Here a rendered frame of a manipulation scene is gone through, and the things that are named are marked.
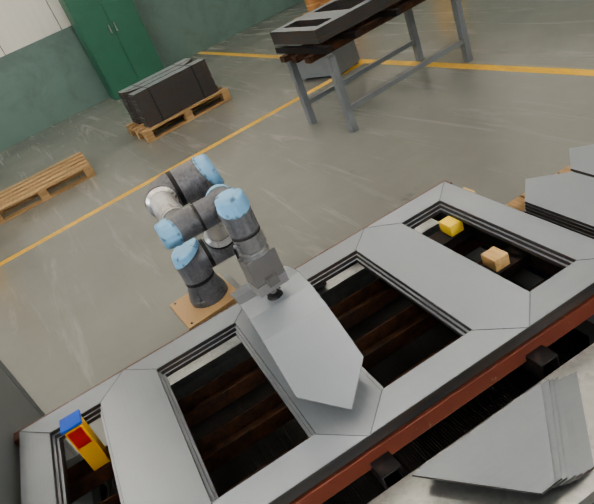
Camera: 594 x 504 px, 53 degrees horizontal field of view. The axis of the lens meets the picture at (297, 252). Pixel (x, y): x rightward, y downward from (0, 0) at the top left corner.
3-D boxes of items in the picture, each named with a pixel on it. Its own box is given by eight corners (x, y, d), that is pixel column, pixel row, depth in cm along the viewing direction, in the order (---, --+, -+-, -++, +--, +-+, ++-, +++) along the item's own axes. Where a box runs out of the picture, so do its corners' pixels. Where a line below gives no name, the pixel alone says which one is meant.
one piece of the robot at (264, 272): (243, 257, 138) (269, 310, 146) (274, 237, 140) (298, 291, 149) (226, 245, 146) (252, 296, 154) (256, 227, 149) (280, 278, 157)
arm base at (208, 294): (186, 298, 232) (174, 279, 227) (218, 277, 236) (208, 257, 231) (199, 313, 219) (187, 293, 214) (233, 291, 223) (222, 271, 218)
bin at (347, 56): (361, 61, 681) (345, 11, 653) (338, 77, 659) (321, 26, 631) (322, 66, 725) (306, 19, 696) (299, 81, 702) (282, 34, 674)
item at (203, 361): (463, 215, 221) (462, 208, 219) (149, 407, 193) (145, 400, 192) (431, 201, 238) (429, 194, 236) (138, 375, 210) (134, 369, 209)
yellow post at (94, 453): (116, 468, 170) (81, 424, 161) (100, 478, 169) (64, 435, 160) (114, 457, 175) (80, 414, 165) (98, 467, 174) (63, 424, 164)
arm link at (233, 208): (236, 181, 142) (247, 191, 135) (253, 219, 148) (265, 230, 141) (207, 196, 141) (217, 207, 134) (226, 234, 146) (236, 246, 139)
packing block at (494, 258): (510, 263, 169) (508, 252, 167) (497, 272, 168) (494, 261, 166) (496, 256, 174) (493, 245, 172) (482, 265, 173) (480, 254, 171)
